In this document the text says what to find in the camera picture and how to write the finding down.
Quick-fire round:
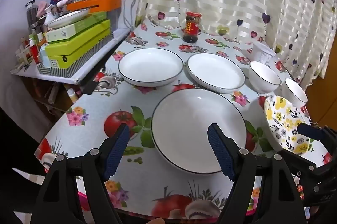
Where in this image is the orange tray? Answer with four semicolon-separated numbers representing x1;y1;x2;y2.
66;0;122;14

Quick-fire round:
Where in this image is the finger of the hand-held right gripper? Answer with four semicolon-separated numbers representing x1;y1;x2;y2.
279;150;318;176
297;123;337;159

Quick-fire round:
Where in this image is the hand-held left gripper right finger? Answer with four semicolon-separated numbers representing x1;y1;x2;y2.
207;123;307;224

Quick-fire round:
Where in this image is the white ribbed bowl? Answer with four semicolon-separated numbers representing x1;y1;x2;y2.
248;61;282;94
282;78;308;109

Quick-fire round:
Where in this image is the white side table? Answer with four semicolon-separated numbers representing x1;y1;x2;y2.
11;28;132;94

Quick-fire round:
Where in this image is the grey grinder bottle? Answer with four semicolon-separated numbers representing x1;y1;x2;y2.
25;0;40;30

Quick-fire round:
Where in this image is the black-white striped box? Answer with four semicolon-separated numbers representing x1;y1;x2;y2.
37;32;114;78

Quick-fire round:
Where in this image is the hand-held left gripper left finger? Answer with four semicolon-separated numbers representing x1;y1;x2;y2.
30;123;131;224

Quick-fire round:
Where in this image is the pale green box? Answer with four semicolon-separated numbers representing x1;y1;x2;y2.
45;12;108;43

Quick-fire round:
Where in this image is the lime green box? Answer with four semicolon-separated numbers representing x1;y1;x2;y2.
49;41;111;70
45;19;111;56

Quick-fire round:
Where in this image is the white cable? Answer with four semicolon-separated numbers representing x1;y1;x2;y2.
122;0;137;30

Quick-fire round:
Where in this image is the yellow floral plate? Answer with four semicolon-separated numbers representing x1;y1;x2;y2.
263;95;316;155

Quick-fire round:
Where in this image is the red small bottle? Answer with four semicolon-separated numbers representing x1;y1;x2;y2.
29;38;40;64

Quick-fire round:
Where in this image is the white black-rimmed plate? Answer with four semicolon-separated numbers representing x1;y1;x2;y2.
118;48;184;87
151;88;247;174
186;53;246;94

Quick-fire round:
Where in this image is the pink striped cloth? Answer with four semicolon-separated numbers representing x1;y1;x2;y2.
76;187;91;211

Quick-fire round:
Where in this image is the red-lidded sauce jar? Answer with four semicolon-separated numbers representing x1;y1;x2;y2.
182;12;203;44

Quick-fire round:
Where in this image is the white plastic tub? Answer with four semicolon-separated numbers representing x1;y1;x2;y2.
251;41;276;65

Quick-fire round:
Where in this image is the white oval dish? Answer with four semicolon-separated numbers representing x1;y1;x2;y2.
47;9;90;29

